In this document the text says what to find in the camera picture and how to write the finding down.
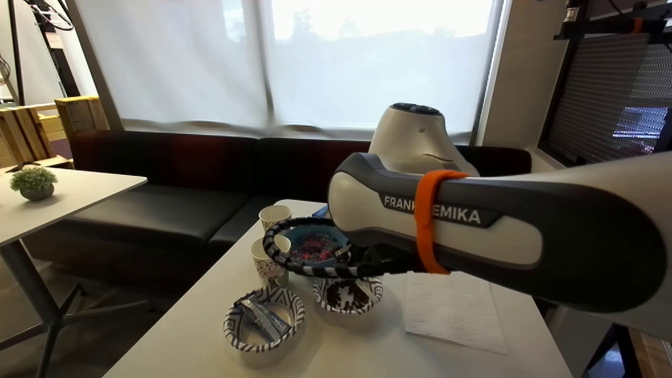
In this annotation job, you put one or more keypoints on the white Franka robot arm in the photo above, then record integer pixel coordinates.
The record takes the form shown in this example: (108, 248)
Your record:
(559, 232)

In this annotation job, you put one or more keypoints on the blue bowl with candy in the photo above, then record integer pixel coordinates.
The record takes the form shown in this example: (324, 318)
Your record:
(315, 244)

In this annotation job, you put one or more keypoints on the black white bowl dark contents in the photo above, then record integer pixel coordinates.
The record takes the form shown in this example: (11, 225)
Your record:
(347, 294)

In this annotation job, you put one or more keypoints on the black white bowl with sachets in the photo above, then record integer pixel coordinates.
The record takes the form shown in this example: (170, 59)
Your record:
(242, 327)

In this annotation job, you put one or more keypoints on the black bench seat cushion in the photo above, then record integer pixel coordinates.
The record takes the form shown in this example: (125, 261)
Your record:
(155, 211)
(238, 221)

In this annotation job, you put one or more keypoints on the white window blinds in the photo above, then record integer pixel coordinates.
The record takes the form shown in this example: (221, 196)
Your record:
(349, 63)

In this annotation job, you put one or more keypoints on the blue white sachet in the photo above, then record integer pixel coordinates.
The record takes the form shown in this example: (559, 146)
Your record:
(265, 318)

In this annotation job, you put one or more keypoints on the dark bench sofa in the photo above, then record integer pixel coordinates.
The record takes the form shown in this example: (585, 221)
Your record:
(176, 157)

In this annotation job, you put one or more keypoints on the white paper napkin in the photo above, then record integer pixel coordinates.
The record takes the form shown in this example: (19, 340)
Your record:
(452, 311)

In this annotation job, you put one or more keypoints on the white side table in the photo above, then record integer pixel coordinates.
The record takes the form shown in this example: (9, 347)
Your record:
(70, 196)

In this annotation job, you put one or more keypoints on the wooden crate shelf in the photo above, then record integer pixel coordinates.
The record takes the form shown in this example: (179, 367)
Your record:
(76, 115)

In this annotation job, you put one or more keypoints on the small potted plant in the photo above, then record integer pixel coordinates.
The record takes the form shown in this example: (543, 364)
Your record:
(34, 182)

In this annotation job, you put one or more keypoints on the black monitor screen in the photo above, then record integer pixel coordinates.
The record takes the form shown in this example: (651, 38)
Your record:
(642, 129)

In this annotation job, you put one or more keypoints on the black tripod stand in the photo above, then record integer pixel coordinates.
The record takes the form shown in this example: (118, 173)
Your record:
(13, 55)

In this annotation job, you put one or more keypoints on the wooden board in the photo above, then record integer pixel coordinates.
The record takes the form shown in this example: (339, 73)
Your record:
(651, 352)

